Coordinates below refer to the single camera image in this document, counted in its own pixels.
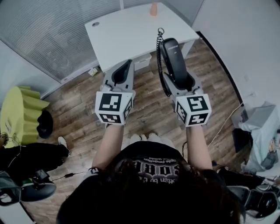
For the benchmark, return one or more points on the black bag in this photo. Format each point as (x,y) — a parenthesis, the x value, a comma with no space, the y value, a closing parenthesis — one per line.
(44,125)

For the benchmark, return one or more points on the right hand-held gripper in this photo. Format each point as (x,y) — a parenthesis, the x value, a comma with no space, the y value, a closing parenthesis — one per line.
(197,105)

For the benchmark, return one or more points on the person's black printed t-shirt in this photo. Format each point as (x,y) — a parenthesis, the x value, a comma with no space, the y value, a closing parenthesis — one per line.
(153,151)

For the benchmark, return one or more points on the yellow-green pleated stool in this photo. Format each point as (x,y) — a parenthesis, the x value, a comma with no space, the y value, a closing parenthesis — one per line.
(17,113)

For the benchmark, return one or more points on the striped glass partition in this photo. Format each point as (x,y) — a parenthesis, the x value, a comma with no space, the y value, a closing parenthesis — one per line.
(48,35)

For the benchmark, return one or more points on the white drawer unit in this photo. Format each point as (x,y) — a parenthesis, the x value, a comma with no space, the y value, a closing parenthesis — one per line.
(143,61)

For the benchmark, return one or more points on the person's white trousers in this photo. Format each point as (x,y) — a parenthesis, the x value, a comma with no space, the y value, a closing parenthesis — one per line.
(156,138)

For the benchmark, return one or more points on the grey round desk grommet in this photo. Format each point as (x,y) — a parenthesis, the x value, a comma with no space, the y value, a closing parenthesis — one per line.
(95,24)

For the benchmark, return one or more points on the person's left forearm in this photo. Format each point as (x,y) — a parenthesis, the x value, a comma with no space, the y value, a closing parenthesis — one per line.
(110,144)

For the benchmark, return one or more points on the person's right forearm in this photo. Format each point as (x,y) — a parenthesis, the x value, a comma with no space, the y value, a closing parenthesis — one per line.
(198,146)

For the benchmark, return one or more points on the black telephone handset with cord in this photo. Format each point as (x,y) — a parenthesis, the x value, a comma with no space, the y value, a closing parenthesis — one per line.
(173,59)

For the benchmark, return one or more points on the dark grey spare gripper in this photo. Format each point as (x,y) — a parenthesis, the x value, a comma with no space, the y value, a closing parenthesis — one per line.
(260,201)
(39,191)

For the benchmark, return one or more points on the crumpled paper scrap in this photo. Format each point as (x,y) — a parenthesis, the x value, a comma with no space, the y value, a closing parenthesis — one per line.
(93,71)

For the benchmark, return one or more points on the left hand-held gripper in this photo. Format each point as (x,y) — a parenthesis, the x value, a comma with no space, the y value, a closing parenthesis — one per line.
(109,105)

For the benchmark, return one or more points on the white covered cabinet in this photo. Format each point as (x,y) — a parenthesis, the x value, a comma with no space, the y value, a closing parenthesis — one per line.
(262,135)

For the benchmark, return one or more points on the black power adapter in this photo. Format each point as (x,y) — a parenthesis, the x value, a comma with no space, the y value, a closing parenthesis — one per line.
(69,175)

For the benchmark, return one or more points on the peach ribbed cup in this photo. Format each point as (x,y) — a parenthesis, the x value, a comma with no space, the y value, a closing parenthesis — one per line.
(153,9)

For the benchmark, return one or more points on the another person's forearm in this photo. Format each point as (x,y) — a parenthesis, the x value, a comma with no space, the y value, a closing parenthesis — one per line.
(2,141)

